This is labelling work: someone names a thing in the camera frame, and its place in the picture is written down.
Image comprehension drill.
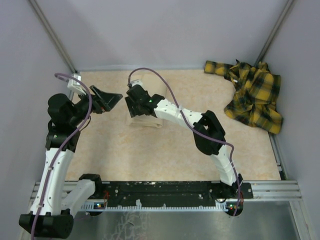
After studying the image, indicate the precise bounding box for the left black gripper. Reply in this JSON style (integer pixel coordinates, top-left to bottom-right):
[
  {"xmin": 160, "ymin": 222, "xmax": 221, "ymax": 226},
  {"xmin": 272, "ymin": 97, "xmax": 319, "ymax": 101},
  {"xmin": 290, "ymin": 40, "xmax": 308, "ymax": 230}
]
[{"xmin": 68, "ymin": 85, "xmax": 123, "ymax": 127}]

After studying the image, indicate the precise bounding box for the beige cloth wrap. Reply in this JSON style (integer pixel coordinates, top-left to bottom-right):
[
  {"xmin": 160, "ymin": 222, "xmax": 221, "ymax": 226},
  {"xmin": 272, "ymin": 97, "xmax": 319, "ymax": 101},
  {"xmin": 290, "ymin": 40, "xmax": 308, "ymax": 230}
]
[{"xmin": 125, "ymin": 72, "xmax": 167, "ymax": 128}]

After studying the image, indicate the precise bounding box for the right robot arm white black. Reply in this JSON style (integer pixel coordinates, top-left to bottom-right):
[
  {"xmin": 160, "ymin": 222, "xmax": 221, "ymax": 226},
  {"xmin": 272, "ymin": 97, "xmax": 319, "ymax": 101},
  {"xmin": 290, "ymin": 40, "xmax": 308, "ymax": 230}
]
[{"xmin": 125, "ymin": 83, "xmax": 244, "ymax": 202}]

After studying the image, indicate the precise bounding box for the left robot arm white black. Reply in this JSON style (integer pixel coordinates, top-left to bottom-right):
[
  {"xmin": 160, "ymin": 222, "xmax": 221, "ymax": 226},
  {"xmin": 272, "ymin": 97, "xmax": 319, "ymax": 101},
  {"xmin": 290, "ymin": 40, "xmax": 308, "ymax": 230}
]
[{"xmin": 18, "ymin": 85, "xmax": 123, "ymax": 239}]

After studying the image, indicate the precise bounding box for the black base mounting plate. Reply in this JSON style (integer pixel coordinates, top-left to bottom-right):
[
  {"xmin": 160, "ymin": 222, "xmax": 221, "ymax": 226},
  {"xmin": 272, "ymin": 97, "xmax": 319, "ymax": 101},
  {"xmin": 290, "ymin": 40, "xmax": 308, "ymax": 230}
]
[{"xmin": 90, "ymin": 181, "xmax": 253, "ymax": 208}]

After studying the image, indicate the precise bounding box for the yellow plaid shirt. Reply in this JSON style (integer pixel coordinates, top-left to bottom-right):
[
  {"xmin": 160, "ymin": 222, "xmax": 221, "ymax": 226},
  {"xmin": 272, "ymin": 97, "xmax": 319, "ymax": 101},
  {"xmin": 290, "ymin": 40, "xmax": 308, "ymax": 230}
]
[{"xmin": 204, "ymin": 60, "xmax": 284, "ymax": 134}]

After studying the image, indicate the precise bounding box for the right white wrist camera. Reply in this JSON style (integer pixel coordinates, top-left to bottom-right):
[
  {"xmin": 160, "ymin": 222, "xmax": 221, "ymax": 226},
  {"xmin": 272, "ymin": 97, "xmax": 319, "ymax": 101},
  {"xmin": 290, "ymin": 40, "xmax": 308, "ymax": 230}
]
[{"xmin": 128, "ymin": 79, "xmax": 143, "ymax": 87}]

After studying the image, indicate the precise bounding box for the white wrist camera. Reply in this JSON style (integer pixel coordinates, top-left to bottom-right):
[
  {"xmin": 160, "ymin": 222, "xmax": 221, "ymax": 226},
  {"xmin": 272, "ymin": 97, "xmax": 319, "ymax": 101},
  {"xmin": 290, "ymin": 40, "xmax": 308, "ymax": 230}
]
[
  {"xmin": 67, "ymin": 73, "xmax": 86, "ymax": 95},
  {"xmin": 128, "ymin": 79, "xmax": 143, "ymax": 87}
]

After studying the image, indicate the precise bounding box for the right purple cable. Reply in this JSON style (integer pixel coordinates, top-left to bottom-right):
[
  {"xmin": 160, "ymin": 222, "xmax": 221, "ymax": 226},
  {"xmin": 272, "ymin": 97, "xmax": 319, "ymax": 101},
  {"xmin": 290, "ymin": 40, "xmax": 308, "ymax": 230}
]
[{"xmin": 127, "ymin": 67, "xmax": 246, "ymax": 217}]

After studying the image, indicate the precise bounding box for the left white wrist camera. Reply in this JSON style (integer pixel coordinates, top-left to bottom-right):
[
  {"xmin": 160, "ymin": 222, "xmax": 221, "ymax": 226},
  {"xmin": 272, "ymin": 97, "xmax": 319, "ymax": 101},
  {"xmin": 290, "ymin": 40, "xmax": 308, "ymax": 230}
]
[{"xmin": 67, "ymin": 73, "xmax": 86, "ymax": 95}]

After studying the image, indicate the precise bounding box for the left aluminium corner post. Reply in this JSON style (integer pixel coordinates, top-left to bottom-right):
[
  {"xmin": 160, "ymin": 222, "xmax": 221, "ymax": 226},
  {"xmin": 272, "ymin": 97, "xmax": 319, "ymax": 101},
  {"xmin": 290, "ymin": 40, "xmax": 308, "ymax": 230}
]
[{"xmin": 27, "ymin": 0, "xmax": 78, "ymax": 73}]

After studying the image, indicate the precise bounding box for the aluminium corner post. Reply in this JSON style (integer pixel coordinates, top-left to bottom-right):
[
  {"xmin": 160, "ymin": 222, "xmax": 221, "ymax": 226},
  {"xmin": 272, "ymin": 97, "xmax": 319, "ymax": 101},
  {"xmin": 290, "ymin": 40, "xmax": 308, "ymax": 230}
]
[
  {"xmin": 27, "ymin": 0, "xmax": 78, "ymax": 73},
  {"xmin": 254, "ymin": 0, "xmax": 296, "ymax": 67}
]

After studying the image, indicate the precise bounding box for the white slotted cable duct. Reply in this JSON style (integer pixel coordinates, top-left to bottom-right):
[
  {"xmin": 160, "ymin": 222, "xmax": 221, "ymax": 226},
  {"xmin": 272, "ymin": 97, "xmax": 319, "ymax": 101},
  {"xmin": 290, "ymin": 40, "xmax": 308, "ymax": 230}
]
[{"xmin": 81, "ymin": 199, "xmax": 241, "ymax": 212}]

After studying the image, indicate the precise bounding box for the aluminium front rail frame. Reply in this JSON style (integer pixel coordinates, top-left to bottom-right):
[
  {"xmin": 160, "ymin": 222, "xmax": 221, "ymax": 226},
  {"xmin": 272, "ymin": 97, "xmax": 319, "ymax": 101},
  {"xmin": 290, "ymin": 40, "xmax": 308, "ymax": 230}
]
[{"xmin": 29, "ymin": 179, "xmax": 303, "ymax": 201}]

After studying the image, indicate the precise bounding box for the right aluminium corner post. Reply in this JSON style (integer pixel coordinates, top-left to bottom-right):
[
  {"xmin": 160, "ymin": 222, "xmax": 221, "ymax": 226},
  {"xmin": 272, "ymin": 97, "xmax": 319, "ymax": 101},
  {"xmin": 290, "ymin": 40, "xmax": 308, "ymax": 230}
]
[{"xmin": 254, "ymin": 0, "xmax": 296, "ymax": 67}]

